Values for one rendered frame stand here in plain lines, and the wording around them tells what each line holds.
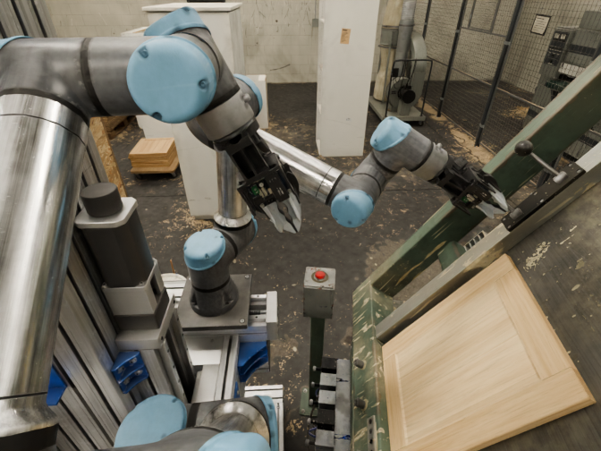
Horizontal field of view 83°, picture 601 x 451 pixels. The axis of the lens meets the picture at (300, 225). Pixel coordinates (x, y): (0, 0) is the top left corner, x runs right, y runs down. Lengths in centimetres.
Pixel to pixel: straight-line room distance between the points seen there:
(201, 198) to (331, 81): 213
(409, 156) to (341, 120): 383
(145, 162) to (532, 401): 415
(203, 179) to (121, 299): 251
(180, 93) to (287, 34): 839
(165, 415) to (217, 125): 48
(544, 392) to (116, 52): 82
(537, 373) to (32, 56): 88
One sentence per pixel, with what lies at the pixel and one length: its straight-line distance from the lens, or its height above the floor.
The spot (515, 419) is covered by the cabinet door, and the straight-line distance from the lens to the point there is 84.
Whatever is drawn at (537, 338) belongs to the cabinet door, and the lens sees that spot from 85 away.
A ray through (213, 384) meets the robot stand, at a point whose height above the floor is 95.
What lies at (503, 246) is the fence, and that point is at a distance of 102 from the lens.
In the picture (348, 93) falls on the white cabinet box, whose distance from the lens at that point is 448.
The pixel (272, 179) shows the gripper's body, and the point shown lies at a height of 163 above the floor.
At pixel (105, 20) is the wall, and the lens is 946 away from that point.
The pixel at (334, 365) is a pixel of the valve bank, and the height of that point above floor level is 76.
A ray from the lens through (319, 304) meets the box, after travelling 137.
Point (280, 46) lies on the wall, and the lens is 875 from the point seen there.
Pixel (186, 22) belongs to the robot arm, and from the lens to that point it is 48.
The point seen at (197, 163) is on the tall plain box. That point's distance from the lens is 317.
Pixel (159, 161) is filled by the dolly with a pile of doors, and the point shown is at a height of 21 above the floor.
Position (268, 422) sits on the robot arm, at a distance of 66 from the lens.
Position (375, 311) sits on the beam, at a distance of 130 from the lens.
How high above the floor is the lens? 185
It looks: 35 degrees down
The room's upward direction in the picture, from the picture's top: straight up
